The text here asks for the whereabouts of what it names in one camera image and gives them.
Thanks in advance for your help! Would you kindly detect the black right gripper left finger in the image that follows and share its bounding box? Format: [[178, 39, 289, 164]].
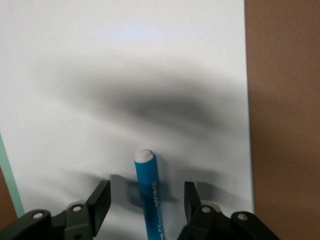
[[0, 179, 111, 240]]

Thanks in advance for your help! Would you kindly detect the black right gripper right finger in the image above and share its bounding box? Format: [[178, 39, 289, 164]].
[[177, 181, 281, 240]]

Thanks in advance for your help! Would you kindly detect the blue marker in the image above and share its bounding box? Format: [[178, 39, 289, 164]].
[[133, 149, 167, 240]]

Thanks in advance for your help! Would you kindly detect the white paper sheet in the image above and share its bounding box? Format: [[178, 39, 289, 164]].
[[0, 0, 253, 240]]

